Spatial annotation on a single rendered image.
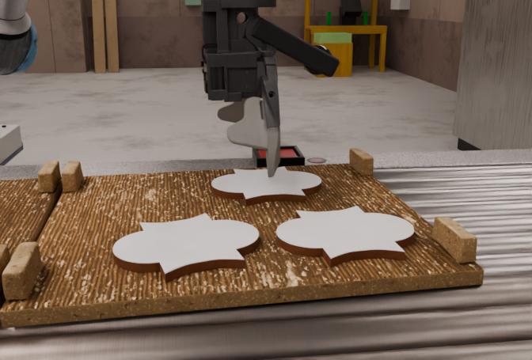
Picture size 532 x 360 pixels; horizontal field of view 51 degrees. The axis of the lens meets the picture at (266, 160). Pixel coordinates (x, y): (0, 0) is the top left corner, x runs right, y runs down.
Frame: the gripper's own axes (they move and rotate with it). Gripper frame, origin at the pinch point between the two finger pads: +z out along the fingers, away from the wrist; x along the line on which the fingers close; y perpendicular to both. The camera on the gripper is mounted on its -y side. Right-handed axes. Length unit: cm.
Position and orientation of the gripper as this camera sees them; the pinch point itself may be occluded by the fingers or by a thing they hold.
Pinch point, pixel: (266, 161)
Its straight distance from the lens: 70.6
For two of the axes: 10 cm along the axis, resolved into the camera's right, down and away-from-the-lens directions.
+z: 0.1, 9.6, 2.8
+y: -9.8, 0.6, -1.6
